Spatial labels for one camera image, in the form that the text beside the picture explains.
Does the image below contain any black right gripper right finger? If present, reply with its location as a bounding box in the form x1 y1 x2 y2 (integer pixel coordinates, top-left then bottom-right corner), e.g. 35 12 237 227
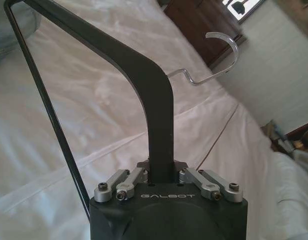
173 161 243 202

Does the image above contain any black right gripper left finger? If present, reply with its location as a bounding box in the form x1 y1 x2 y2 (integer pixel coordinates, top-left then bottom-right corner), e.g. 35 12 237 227
93 161 151 203

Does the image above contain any black hanger with clear hook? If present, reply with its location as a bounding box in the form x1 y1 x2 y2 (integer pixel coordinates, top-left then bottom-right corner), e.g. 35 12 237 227
2 0 241 222

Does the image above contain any bed with white sheet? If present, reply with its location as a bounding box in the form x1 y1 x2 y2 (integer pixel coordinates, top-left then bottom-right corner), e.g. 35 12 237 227
0 0 308 240

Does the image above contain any clutter of small items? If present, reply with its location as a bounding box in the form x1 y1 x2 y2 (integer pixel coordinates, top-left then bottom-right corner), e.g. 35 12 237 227
268 119 308 157

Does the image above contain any dark brown wooden cabinet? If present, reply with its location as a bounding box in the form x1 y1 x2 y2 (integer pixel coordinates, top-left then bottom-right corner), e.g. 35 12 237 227
163 0 246 70

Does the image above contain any grey-blue pillow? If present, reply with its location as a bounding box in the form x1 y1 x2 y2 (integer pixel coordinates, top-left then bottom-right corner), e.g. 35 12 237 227
0 0 43 62

